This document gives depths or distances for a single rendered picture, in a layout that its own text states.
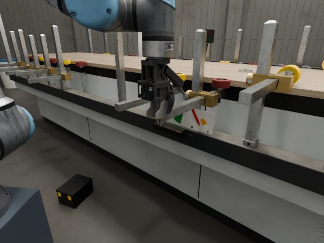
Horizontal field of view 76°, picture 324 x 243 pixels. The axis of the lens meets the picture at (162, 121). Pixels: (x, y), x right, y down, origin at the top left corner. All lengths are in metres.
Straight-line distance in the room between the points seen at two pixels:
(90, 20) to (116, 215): 1.27
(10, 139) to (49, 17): 5.28
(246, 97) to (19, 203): 0.74
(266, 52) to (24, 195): 0.91
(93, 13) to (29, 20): 5.81
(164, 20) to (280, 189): 0.71
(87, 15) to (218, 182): 1.08
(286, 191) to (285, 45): 4.86
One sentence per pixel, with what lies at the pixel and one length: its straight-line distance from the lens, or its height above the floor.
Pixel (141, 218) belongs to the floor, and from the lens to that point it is 1.48.
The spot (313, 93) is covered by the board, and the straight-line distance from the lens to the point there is 0.97.
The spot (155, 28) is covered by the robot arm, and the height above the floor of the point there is 1.10.
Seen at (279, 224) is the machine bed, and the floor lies 0.22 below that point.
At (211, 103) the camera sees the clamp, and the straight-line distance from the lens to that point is 0.85.
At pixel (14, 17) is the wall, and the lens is 6.47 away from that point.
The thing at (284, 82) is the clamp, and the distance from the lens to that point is 0.75.
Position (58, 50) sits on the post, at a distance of 1.84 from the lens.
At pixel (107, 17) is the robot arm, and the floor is 1.12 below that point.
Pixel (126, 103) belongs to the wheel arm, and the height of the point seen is 0.83.
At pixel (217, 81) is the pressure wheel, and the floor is 0.90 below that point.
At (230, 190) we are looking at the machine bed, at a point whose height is 0.29.
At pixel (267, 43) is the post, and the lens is 0.77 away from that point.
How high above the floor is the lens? 1.08
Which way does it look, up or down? 22 degrees down
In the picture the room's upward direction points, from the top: straight up
